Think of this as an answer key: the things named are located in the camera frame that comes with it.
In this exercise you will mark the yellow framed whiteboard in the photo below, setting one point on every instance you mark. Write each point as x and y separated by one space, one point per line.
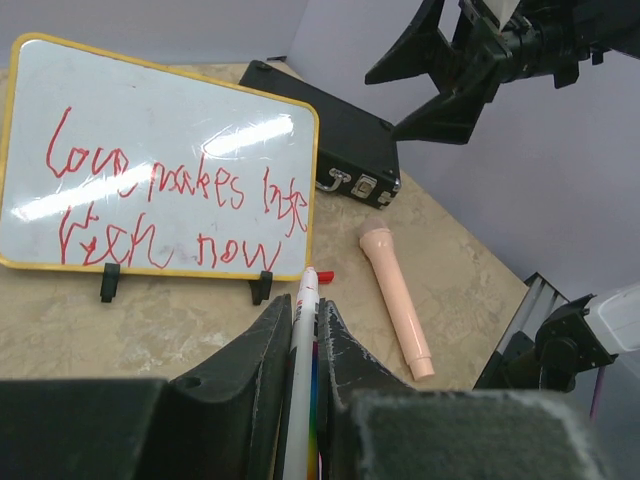
109 159

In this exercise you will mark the whiteboard marker pen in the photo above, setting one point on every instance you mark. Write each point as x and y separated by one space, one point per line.
302 345

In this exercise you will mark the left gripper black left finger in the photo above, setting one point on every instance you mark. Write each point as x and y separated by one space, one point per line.
225 411

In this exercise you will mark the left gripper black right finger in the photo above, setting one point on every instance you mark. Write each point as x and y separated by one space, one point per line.
359 412

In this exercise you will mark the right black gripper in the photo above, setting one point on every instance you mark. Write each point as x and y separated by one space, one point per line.
537 40

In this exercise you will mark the black flat electronic box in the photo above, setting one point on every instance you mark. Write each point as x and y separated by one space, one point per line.
357 156

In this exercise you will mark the pink plastic handle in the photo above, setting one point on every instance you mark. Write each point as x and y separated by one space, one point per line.
376 241

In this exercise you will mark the red marker cap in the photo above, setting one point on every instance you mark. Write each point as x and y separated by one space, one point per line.
325 277

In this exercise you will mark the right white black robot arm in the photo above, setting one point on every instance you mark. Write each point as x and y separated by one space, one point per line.
565 344

